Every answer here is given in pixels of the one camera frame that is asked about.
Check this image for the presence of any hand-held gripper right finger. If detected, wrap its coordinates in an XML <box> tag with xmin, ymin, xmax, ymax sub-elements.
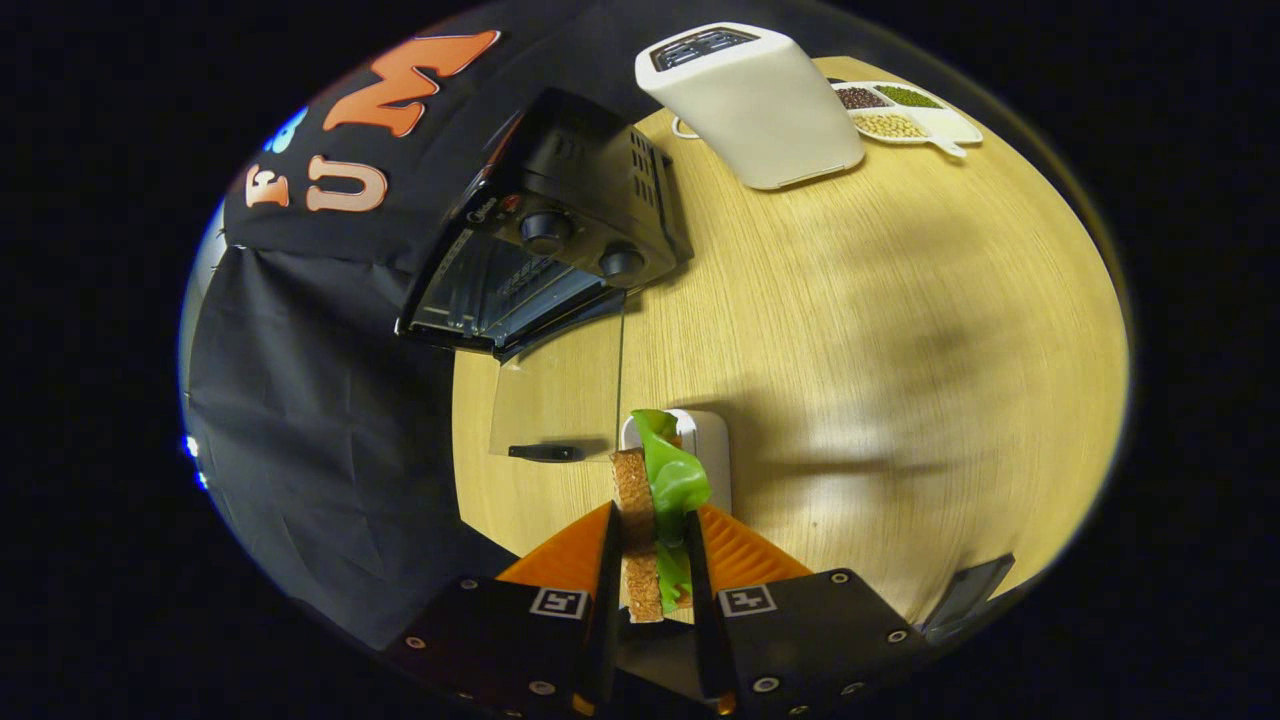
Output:
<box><xmin>683</xmin><ymin>503</ymin><xmax>938</xmax><ymax>720</ymax></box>

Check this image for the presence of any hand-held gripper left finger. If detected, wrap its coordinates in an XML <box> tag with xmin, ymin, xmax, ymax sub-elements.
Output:
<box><xmin>383</xmin><ymin>500</ymin><xmax>628</xmax><ymax>720</ymax></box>

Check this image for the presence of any lettuce sandwich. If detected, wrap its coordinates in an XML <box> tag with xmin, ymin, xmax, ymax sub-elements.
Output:
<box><xmin>609</xmin><ymin>407</ymin><xmax>714</xmax><ymax>624</ymax></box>

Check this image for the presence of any black toaster oven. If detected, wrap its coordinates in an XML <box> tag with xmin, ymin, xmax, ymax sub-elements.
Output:
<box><xmin>395</xmin><ymin>87</ymin><xmax>697</xmax><ymax>467</ymax></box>

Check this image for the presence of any white pop-up toaster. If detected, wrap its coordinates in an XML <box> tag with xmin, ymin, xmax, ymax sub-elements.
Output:
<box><xmin>634</xmin><ymin>21</ymin><xmax>868</xmax><ymax>192</ymax></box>

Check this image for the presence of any white ribbed plate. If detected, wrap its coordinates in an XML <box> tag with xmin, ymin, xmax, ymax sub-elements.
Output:
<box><xmin>619</xmin><ymin>407</ymin><xmax>734</xmax><ymax>517</ymax></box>

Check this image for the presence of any dark flat device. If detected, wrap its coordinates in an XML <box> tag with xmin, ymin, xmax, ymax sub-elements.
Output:
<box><xmin>919</xmin><ymin>552</ymin><xmax>1018</xmax><ymax>644</ymax></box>

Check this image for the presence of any black backdrop cloth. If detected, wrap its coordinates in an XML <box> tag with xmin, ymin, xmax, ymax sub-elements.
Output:
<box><xmin>180</xmin><ymin>8</ymin><xmax>626</xmax><ymax>653</ymax></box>

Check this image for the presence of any white divided bean dish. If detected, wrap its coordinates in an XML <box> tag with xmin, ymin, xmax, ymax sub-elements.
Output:
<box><xmin>829</xmin><ymin>79</ymin><xmax>986</xmax><ymax>160</ymax></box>

